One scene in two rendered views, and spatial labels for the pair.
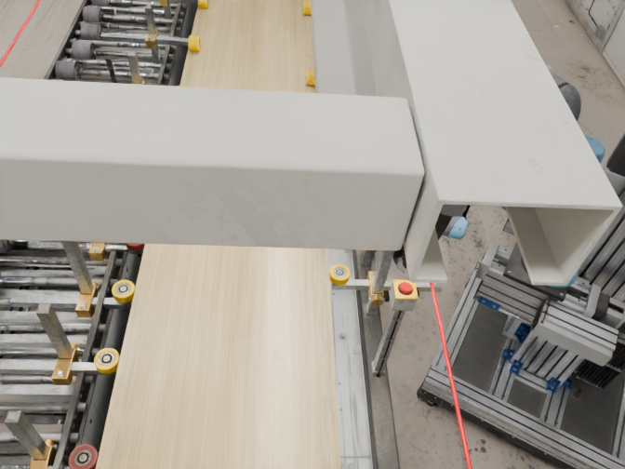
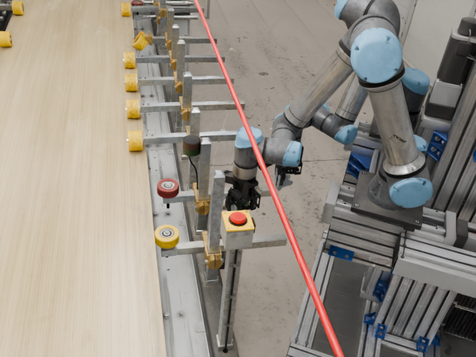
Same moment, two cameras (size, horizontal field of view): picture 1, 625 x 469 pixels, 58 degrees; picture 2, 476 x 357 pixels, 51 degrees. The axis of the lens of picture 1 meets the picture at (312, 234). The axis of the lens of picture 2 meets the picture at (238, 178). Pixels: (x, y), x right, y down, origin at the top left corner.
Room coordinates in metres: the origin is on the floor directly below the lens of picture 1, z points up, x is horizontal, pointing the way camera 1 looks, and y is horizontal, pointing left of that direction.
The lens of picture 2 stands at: (0.14, -0.16, 2.04)
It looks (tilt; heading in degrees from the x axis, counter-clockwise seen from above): 37 degrees down; 352
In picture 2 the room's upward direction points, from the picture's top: 6 degrees clockwise
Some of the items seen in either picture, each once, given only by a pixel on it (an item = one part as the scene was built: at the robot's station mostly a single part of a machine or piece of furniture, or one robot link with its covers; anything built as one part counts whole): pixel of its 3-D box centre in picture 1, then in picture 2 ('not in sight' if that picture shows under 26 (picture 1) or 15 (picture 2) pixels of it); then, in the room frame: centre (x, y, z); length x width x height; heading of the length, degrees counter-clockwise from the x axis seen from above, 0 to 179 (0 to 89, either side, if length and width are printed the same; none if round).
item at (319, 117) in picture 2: not in sight; (316, 116); (1.67, -0.65, 1.16); 0.11 x 0.11 x 0.08; 36
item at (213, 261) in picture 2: (375, 288); (211, 249); (1.32, -0.27, 0.83); 0.13 x 0.06 x 0.05; 7
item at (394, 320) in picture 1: (388, 339); (229, 297); (1.04, -0.30, 0.93); 0.05 x 0.04 x 0.45; 7
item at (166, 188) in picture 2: not in sight; (168, 195); (1.57, -0.12, 0.85); 0.08 x 0.08 x 0.11
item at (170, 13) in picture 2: not in sight; (170, 51); (2.79, -0.10, 0.90); 0.03 x 0.03 x 0.48; 7
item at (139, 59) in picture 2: not in sight; (177, 58); (2.58, -0.14, 0.95); 0.50 x 0.04 x 0.04; 97
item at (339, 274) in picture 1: (338, 280); (166, 244); (1.32, -0.12, 0.85); 0.08 x 0.08 x 0.11
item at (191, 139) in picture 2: not in sight; (190, 165); (1.54, -0.20, 1.02); 0.06 x 0.06 x 0.22; 7
